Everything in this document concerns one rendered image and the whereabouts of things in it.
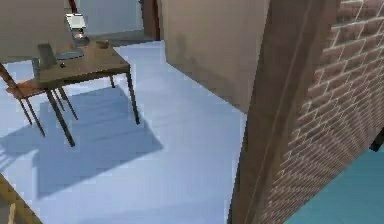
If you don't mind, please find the grey flat plate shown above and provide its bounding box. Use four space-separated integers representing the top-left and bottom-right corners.
55 49 85 61

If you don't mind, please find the light wooden furniture piece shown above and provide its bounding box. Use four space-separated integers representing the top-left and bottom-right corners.
0 173 44 224

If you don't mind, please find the dark brown door frame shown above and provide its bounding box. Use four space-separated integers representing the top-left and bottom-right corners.
142 0 162 42

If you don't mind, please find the black furniture leg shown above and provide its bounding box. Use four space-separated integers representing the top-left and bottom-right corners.
368 129 384 153

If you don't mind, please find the reddish brown wooden chair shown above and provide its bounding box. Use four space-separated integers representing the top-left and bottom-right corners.
0 62 80 138

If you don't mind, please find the brown wooden table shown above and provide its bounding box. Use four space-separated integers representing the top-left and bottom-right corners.
32 39 141 148

